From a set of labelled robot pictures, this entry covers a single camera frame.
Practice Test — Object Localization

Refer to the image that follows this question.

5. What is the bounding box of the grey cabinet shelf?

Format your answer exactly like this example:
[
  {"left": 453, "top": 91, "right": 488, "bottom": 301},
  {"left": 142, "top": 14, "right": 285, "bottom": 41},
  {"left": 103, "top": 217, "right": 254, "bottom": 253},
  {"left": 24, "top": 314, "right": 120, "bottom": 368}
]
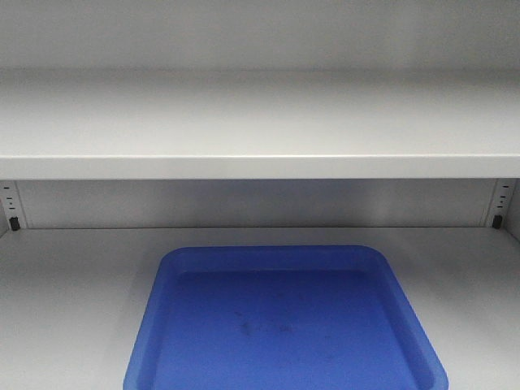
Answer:
[{"left": 1, "top": 70, "right": 519, "bottom": 180}]

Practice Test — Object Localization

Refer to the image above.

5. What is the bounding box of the blue plastic tray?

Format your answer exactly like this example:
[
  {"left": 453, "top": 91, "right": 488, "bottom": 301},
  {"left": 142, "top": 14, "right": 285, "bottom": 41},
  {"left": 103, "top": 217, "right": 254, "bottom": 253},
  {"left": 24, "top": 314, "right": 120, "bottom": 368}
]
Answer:
[{"left": 123, "top": 245, "right": 449, "bottom": 389}]

